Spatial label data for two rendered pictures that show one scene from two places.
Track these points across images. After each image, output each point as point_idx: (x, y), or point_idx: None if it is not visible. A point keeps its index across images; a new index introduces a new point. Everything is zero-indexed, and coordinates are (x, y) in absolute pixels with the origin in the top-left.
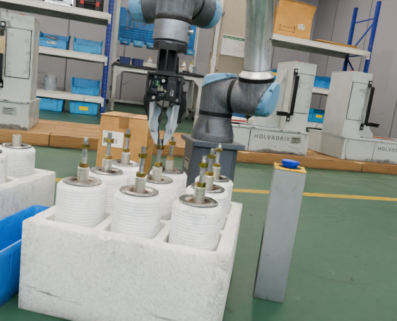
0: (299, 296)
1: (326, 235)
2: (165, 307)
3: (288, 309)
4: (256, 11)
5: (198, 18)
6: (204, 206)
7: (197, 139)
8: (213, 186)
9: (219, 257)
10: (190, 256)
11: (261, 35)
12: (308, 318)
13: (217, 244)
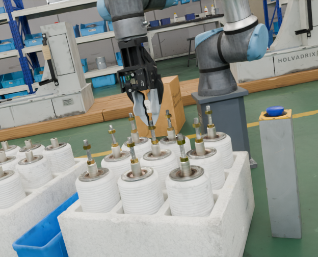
0: None
1: None
2: None
3: (306, 244)
4: None
5: (151, 5)
6: (189, 179)
7: (203, 96)
8: (207, 150)
9: (210, 223)
10: (185, 226)
11: None
12: None
13: (213, 207)
